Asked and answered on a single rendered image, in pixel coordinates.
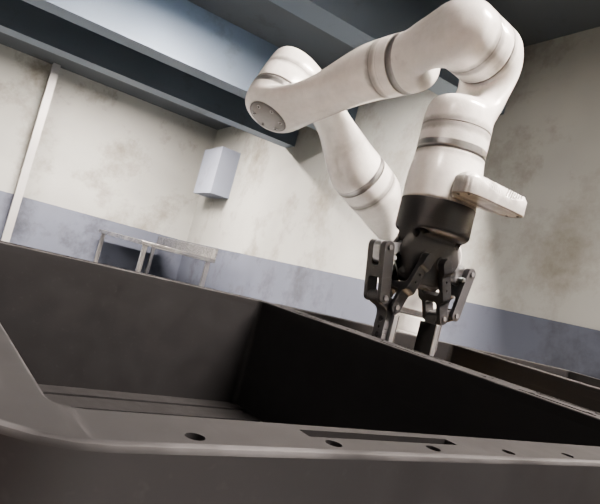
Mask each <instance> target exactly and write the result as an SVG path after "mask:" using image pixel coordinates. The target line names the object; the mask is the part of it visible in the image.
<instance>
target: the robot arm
mask: <svg viewBox="0 0 600 504"><path fill-rule="evenodd" d="M523 59H524V48H523V42H522V39H521V37H520V35H519V33H518V32H517V31H516V30H515V29H514V28H513V27H512V26H511V25H510V24H509V23H508V22H507V21H506V20H505V19H504V18H503V17H502V16H501V15H500V14H499V13H498V12H497V11H496V10H495V9H494V8H493V7H492V6H491V5H490V4H489V3H488V2H486V1H485V0H451V1H449V2H446V3H445V4H443V5H441V6H440V7H438V8H437V9H436V10H434V11H433V12H431V13H430V14H428V15H427V16H426V17H424V18H423V19H421V20H420V21H418V22H417V23H415V24H414V25H413V26H411V27H410V28H409V29H407V30H406V31H402V32H399V33H395V34H392V35H389V36H385V37H382V38H379V39H376V40H373V41H370V42H368V43H365V44H363V45H361V46H359V47H357V48H355V49H354V50H352V51H350V52H349V53H347V54H345V55H344V56H342V57H341V58H339V59H338V60H336V61H335V62H333V63H332V64H330V65H329V66H327V67H326V68H324V69H322V70H321V68H320V67H319V66H318V65H317V64H316V62H315V61H314V60H313V59H312V58H311V57H310V56H308V55H307V54H306V53H305V52H303V51H301V50H300V49H298V48H295V47H292V46H284V47H281V48H279V49H277V50H276V51H275V52H274V53H273V55H272V56H271V57H270V59H269V60H268V61H267V62H266V64H265V65H264V67H263V68H262V70H261V71H260V72H259V74H258V75H257V77H256V78H255V79H254V80H253V82H252V83H251V85H250V87H249V89H248V91H247V93H246V98H245V104H246V108H247V111H248V112H249V114H250V116H251V117H252V118H253V119H254V120H255V121H256V122H257V123H258V124H259V125H260V126H262V127H263V128H265V129H267V130H269V131H272V132H276V133H289V132H293V131H295V130H298V129H300V128H303V127H305V126H307V125H309V124H312V123H313V124H314V126H315V128H316V130H317V132H318V134H319V137H320V140H321V144H322V148H323V153H324V158H325V163H326V167H327V171H328V175H329V178H330V181H331V183H332V185H333V187H334V188H335V190H336V191H337V193H338V194H339V195H340V196H341V197H342V198H343V200H344V201H345V202H346V203H347V204H348V205H349V206H350V207H351V208H352V210H353V211H354V212H355V213H356V214H357V215H358V216H359V217H360V218H361V219H362V220H363V222H364V223H365V224H366V225H367V226H368V227H369V229H370V230H371V231H372V232H373V233H374V234H375V235H376V236H377V238H378V239H371V240H370V241H369V244H368V253H367V263H366V273H365V283H364V294H363V295H364V298H365V299H367V300H369V301H371V302H372V303H373V304H374V305H375V306H376V308H377V313H376V317H375V321H374V327H373V331H372V334H371V336H374V337H377V338H380V339H383V340H386V341H389V342H392V343H393V342H394V338H395V334H396V331H400V332H404V333H408V334H413V335H417V337H416V341H415V345H414V350H415V351H418V352H421V353H424V354H427V355H430V356H434V354H435V352H436V349H437V345H438V341H439V337H440V333H441V329H442V326H443V325H445V324H446V323H447V322H450V321H454V322H457V321H458V320H459V318H460V316H461V313H462V311H463V308H464V305H465V303H466V300H467V297H468V295H469V292H470V289H471V287H472V284H473V281H474V279H475V276H476V272H475V270H474V269H470V268H465V267H463V266H462V265H461V260H462V249H461V245H463V244H466V243H467V242H468V241H469V239H470V235H471V231H472V227H473V222H474V218H475V214H476V210H477V208H478V209H481V210H484V211H487V212H490V213H494V214H498V215H501V216H505V217H511V218H523V217H524V213H525V209H526V205H527V202H526V199H525V197H523V196H521V195H519V194H517V193H515V192H513V191H511V190H509V189H507V188H505V187H503V186H501V185H499V184H497V183H495V182H493V181H491V180H489V179H487V178H485V177H483V173H484V165H485V160H486V156H487V152H488V148H489V144H490V140H491V135H492V130H493V126H494V123H495V121H496V120H497V118H498V116H499V115H500V113H501V111H502V110H503V108H504V106H505V104H506V102H507V100H508V98H509V96H510V94H511V92H512V90H513V88H514V86H515V84H516V82H517V80H518V78H519V75H520V72H521V69H522V65H523ZM440 68H446V69H447V70H448V71H450V72H451V73H452V74H453V75H455V76H456V77H457V78H459V84H458V88H457V91H456V93H447V94H442V95H439V96H437V97H435V98H434V99H433V100H432V101H431V102H430V104H429V105H428V107H427V109H426V112H425V116H424V119H423V123H422V127H421V131H420V135H419V139H418V143H417V147H416V151H415V155H414V157H413V160H412V162H411V165H410V167H409V170H408V174H407V178H406V182H405V186H404V190H403V194H402V198H401V189H400V184H399V181H398V179H397V178H396V176H395V174H394V173H393V172H392V170H391V169H390V168H389V166H388V165H387V164H386V162H385V161H384V160H383V159H382V157H381V156H380V155H379V154H378V153H377V151H376V150H375V149H374V148H373V147H372V145H371V144H370V143H369V141H368V140H367V139H366V137H365V136H364V135H363V133H362V132H361V130H360V129H359V128H358V126H357V125H356V124H355V122H354V121H353V119H352V118H351V116H350V115H349V113H348V111H347V110H348V109H350V108H353V107H356V106H359V105H363V104H366V103H370V102H375V101H379V100H384V99H389V98H395V97H400V96H405V95H409V94H414V93H418V92H422V91H424V90H426V89H428V88H430V87H431V86H432V85H433V84H434V83H435V82H436V80H437V78H438V76H439V73H440ZM393 261H394V264H393ZM377 278H379V283H378V290H377V289H376V288H377ZM398 280H400V281H398ZM395 293H396V294H395ZM394 294H395V296H394V297H393V295H394ZM392 297H393V299H392ZM451 299H455V301H454V303H453V306H452V308H451V309H449V308H448V306H449V303H450V301H451Z"/></svg>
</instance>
